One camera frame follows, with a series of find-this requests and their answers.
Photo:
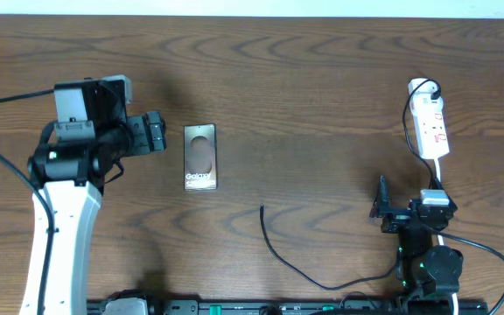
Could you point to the white power strip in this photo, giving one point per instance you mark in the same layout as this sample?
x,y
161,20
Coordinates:
x,y
428,118

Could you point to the Samsung Galaxy smartphone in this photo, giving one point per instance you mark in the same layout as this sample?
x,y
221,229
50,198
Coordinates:
x,y
200,157

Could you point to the white USB charger adapter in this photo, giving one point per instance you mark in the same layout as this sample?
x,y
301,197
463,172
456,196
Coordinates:
x,y
427,86

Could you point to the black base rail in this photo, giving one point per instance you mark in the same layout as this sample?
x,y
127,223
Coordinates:
x,y
137,303

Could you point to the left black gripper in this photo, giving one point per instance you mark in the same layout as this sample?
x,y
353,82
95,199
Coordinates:
x,y
141,142

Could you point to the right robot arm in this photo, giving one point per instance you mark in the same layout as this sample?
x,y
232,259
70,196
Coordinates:
x,y
429,270

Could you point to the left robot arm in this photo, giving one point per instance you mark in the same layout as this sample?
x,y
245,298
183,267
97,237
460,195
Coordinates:
x,y
68,171

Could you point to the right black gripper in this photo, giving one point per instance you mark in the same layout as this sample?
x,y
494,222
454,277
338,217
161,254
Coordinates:
x,y
395,219

